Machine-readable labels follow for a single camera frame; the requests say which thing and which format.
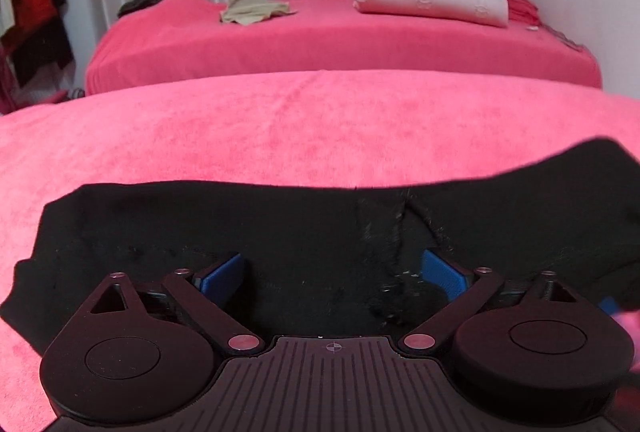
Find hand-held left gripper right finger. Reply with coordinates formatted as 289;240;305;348
398;249;588;357

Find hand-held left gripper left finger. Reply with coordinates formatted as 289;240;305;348
75;253;267;357

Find bed with red cover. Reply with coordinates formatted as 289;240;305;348
84;0;604;96

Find folded red blanket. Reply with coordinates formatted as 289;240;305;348
492;0;541;27

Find olive green cloth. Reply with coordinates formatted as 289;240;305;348
220;0;297;27

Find hanging clothes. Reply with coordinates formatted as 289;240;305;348
0;0;77;89

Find black knit pants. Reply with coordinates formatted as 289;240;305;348
0;139;640;359

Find pink fleece blanket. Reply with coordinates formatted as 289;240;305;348
0;69;640;432

